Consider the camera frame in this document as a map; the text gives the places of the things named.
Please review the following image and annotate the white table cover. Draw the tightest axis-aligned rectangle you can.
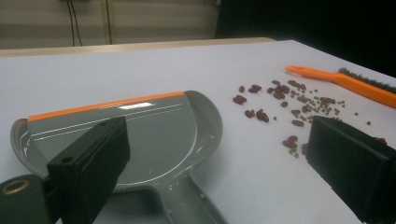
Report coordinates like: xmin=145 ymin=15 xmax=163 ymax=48
xmin=0 ymin=39 xmax=396 ymax=224

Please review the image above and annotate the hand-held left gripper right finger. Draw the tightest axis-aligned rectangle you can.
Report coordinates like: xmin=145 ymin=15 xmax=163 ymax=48
xmin=305 ymin=115 xmax=396 ymax=224

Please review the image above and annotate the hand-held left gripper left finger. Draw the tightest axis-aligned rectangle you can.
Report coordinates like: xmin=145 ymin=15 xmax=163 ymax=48
xmin=46 ymin=115 xmax=132 ymax=224

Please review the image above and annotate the orange brush with grey bristles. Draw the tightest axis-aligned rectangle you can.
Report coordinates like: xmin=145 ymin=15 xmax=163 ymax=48
xmin=285 ymin=64 xmax=396 ymax=109

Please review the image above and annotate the pile of red beans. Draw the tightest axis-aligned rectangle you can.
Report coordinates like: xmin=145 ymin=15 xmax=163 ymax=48
xmin=232 ymin=79 xmax=389 ymax=159

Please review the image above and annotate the wooden table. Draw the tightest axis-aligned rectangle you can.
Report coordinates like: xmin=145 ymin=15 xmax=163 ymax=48
xmin=0 ymin=36 xmax=276 ymax=59

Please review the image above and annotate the grey dustpan with orange lip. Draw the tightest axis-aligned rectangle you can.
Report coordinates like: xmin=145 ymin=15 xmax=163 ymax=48
xmin=9 ymin=90 xmax=230 ymax=224

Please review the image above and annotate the black cable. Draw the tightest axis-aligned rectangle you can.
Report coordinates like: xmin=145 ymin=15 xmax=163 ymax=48
xmin=65 ymin=0 xmax=77 ymax=48
xmin=70 ymin=0 xmax=84 ymax=47

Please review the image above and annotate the black curtain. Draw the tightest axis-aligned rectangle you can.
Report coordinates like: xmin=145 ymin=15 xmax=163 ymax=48
xmin=214 ymin=0 xmax=396 ymax=77

